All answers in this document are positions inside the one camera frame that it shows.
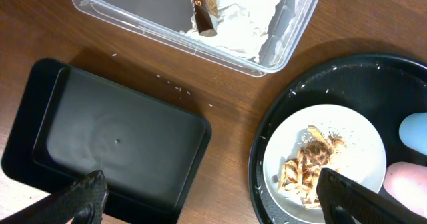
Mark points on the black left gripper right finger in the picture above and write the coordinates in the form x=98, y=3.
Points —
x=344, y=201

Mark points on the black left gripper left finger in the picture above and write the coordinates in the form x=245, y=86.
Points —
x=82, y=202

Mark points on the pink plastic cup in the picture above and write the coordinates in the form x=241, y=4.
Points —
x=406, y=182

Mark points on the blue plastic cup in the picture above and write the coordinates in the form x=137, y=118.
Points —
x=413, y=132

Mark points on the white napkin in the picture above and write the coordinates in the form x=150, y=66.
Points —
x=242, y=27

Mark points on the gold snack wrapper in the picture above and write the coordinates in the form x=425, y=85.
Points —
x=205, y=16

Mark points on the clear plastic waste bin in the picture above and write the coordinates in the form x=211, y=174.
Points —
x=164, y=20

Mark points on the grey plate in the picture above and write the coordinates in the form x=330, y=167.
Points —
x=363, y=159

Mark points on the peanut shells and rice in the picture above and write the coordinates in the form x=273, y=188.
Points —
x=299, y=176

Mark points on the black rectangular bin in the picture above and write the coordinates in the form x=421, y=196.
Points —
x=71, y=122

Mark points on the round black tray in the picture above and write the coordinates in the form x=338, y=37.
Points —
x=384, y=88

